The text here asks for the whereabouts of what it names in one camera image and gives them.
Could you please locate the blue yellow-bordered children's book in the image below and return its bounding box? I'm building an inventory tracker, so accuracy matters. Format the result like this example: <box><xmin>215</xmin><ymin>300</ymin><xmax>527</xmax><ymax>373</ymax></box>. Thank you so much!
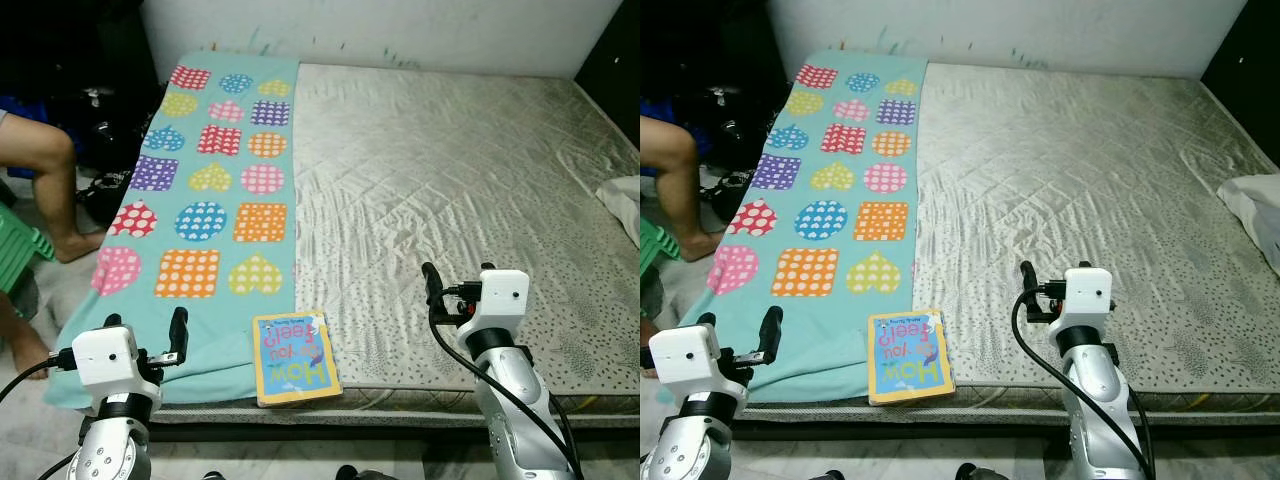
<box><xmin>251</xmin><ymin>310</ymin><xmax>344</xmax><ymax>409</ymax></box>
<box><xmin>865</xmin><ymin>309</ymin><xmax>957</xmax><ymax>407</ymax></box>

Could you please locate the white quilted mattress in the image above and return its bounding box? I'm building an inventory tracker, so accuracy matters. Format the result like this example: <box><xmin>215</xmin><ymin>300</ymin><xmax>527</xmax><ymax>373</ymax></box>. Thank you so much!
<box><xmin>740</xmin><ymin>60</ymin><xmax>1280</xmax><ymax>416</ymax></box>
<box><xmin>150</xmin><ymin>60</ymin><xmax>641</xmax><ymax>419</ymax></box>

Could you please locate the teal blanket with colourful shapes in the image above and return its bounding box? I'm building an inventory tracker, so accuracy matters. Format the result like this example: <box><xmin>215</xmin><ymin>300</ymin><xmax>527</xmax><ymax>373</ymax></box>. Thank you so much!
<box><xmin>678</xmin><ymin>50</ymin><xmax>931</xmax><ymax>406</ymax></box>
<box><xmin>40</xmin><ymin>50</ymin><xmax>303</xmax><ymax>411</ymax></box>

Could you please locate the green plastic stool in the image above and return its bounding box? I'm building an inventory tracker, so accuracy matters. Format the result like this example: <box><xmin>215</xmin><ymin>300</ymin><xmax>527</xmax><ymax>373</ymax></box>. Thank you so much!
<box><xmin>640</xmin><ymin>215</ymin><xmax>683</xmax><ymax>273</ymax></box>
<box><xmin>0</xmin><ymin>200</ymin><xmax>58</xmax><ymax>296</ymax></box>

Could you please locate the person's bare leg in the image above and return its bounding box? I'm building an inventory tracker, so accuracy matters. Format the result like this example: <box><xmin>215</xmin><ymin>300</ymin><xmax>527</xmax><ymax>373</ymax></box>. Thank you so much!
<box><xmin>0</xmin><ymin>108</ymin><xmax>108</xmax><ymax>266</ymax></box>
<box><xmin>640</xmin><ymin>113</ymin><xmax>728</xmax><ymax>264</ymax></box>
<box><xmin>0</xmin><ymin>290</ymin><xmax>53</xmax><ymax>383</ymax></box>

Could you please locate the black bag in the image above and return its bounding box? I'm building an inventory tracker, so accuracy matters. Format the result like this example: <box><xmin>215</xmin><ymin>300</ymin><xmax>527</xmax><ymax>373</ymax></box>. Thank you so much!
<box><xmin>75</xmin><ymin>165</ymin><xmax>138</xmax><ymax>231</ymax></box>
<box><xmin>700</xmin><ymin>168</ymin><xmax>753</xmax><ymax>226</ymax></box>

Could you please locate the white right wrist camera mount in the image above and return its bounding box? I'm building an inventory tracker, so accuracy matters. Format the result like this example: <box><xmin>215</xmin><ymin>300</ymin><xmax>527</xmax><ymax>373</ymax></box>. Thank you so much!
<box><xmin>1052</xmin><ymin>266</ymin><xmax>1117</xmax><ymax>344</ymax></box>
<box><xmin>458</xmin><ymin>269</ymin><xmax>532</xmax><ymax>349</ymax></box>

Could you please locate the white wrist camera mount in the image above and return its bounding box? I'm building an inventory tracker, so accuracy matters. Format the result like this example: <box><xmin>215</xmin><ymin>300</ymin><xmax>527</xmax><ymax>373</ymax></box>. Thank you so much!
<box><xmin>458</xmin><ymin>269</ymin><xmax>532</xmax><ymax>349</ymax></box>
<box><xmin>1052</xmin><ymin>266</ymin><xmax>1117</xmax><ymax>344</ymax></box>
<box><xmin>648</xmin><ymin>324</ymin><xmax>725</xmax><ymax>398</ymax></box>
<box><xmin>72</xmin><ymin>325</ymin><xmax>143</xmax><ymax>398</ymax></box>

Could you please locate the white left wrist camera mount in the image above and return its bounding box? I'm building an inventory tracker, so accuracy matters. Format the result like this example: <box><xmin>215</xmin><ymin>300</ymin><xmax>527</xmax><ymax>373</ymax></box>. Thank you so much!
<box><xmin>648</xmin><ymin>324</ymin><xmax>725</xmax><ymax>398</ymax></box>
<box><xmin>72</xmin><ymin>325</ymin><xmax>143</xmax><ymax>398</ymax></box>

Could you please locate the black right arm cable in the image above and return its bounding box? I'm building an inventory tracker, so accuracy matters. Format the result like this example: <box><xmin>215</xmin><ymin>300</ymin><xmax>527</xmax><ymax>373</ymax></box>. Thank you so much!
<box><xmin>1010</xmin><ymin>285</ymin><xmax>1156</xmax><ymax>480</ymax></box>
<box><xmin>428</xmin><ymin>285</ymin><xmax>586</xmax><ymax>480</ymax></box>

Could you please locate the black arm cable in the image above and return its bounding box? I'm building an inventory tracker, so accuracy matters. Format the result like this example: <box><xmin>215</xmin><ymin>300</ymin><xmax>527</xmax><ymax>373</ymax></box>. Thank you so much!
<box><xmin>428</xmin><ymin>285</ymin><xmax>586</xmax><ymax>480</ymax></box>
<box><xmin>1010</xmin><ymin>285</ymin><xmax>1156</xmax><ymax>480</ymax></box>
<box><xmin>0</xmin><ymin>350</ymin><xmax>81</xmax><ymax>480</ymax></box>

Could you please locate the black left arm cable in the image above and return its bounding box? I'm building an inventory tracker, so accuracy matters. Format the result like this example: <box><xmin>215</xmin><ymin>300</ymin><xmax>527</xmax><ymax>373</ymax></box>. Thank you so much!
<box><xmin>0</xmin><ymin>350</ymin><xmax>81</xmax><ymax>480</ymax></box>

